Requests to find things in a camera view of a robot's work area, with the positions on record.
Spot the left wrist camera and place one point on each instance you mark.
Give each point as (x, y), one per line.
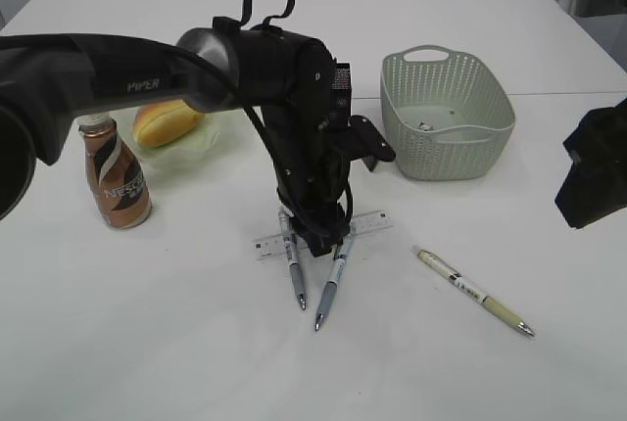
(367, 144)

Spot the pale green glass plate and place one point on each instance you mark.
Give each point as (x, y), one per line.
(182, 152)

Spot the brown coffee drink bottle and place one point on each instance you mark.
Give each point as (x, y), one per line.
(113, 173)

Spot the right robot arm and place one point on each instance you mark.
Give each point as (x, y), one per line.
(595, 185)

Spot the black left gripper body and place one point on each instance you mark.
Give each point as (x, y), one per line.
(311, 175)

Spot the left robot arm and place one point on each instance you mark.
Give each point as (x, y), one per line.
(282, 80)

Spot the grey grip pen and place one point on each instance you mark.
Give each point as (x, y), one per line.
(295, 269)

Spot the clear plastic ruler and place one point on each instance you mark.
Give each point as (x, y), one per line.
(273, 245)

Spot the blue grey pen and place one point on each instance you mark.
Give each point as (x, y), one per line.
(331, 285)

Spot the yellow bread loaf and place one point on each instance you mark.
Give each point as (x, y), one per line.
(156, 125)

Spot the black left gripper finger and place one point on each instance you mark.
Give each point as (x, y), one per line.
(321, 246)

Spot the pale green plastic basket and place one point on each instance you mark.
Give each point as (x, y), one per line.
(460, 97)

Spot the paper ball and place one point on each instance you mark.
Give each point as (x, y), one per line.
(425, 127)

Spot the black mesh pen holder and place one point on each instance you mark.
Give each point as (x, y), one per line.
(343, 98)

